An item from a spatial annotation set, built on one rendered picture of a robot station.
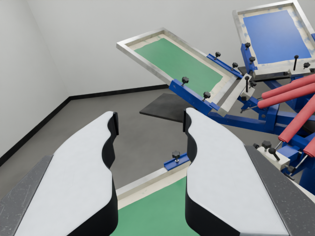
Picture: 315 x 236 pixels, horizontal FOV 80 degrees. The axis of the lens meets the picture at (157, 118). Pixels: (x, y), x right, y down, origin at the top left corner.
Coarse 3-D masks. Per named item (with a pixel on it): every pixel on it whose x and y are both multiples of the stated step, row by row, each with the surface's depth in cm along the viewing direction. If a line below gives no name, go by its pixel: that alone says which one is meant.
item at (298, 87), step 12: (288, 84) 115; (300, 84) 110; (312, 84) 97; (264, 96) 124; (276, 96) 110; (288, 96) 105; (300, 96) 102; (312, 108) 93; (300, 120) 93; (288, 132) 94; (312, 144) 85; (312, 156) 85
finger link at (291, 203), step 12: (252, 156) 8; (264, 156) 8; (264, 168) 7; (276, 168) 7; (264, 180) 7; (276, 180) 7; (288, 180) 7; (276, 192) 6; (288, 192) 6; (300, 192) 6; (276, 204) 6; (288, 204) 6; (300, 204) 6; (312, 204) 6; (288, 216) 5; (300, 216) 5; (312, 216) 5; (288, 228) 5; (300, 228) 5; (312, 228) 5
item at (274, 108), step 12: (312, 96) 130; (276, 108) 120; (300, 108) 135; (264, 120) 124; (276, 120) 121; (288, 120) 117; (312, 120) 109; (300, 144) 92; (300, 156) 94; (312, 168) 91
